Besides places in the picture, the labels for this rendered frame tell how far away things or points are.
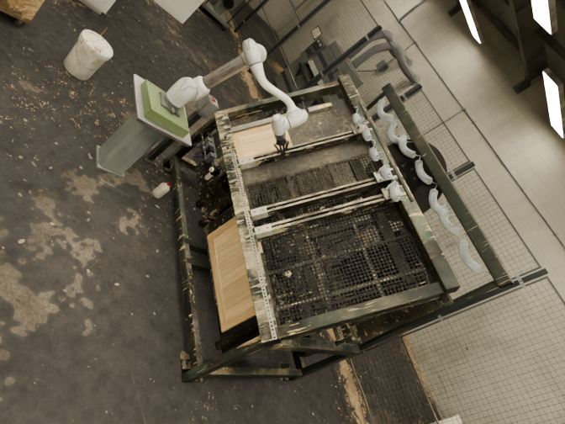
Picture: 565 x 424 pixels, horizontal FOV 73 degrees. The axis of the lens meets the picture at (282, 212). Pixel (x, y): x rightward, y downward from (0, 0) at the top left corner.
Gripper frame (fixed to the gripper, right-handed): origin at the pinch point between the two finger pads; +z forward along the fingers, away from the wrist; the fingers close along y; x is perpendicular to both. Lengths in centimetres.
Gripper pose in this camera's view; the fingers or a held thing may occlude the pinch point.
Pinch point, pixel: (282, 154)
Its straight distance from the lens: 324.4
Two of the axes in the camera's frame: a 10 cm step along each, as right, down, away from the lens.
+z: 1.2, 5.4, 8.3
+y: 9.7, -2.6, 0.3
